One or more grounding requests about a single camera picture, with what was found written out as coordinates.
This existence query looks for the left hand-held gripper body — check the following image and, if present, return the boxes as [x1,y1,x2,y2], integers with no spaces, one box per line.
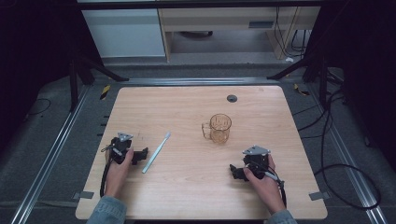
[101,132,135,166]

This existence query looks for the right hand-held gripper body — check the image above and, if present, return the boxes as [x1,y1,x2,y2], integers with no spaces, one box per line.
[242,145,272,180]

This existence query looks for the person's left hand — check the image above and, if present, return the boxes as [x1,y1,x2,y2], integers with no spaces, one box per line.
[105,147,135,199]

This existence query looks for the person's right hand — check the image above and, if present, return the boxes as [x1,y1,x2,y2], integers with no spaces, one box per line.
[243,154,286,215]

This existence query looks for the light blue toothbrush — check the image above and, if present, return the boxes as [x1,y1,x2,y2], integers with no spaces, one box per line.
[141,131,172,175]

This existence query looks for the clear glass measuring jug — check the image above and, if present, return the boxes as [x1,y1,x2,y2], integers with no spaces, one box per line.
[201,113,233,145]

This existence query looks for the grey tape piece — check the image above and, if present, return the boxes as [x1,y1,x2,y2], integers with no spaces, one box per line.
[308,190,332,202]
[72,190,95,201]

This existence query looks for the yellow black striped tape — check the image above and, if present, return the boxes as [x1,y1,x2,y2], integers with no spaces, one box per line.
[99,84,112,101]
[292,82,311,97]

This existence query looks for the black metal stand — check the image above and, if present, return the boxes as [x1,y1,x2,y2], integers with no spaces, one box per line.
[266,55,331,109]
[68,51,131,113]

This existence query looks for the white cabinet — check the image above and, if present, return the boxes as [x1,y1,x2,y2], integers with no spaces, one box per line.
[80,7,167,59]

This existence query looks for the right hand-held gripper black cable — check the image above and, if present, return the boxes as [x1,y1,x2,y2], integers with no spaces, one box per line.
[257,163,288,209]

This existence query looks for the hand-held gripper black cable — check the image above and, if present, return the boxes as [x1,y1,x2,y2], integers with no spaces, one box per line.
[99,155,114,198]
[257,163,288,209]

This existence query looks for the left hand-held gripper black cable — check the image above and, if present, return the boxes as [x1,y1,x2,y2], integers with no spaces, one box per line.
[99,155,114,198]

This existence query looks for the black looped floor cable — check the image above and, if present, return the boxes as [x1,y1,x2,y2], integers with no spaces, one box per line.
[292,88,383,211]

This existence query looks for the long metal floor rail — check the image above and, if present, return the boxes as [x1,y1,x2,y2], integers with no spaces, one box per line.
[307,83,389,224]
[10,84,92,224]

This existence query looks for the thin black floor cable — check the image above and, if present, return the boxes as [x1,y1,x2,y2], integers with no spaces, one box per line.
[22,98,52,123]

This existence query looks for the short metal floor rail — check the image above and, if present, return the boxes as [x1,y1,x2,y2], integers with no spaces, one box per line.
[119,77,282,88]

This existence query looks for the black cables under desk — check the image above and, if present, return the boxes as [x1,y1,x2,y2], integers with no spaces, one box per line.
[273,6,310,59]

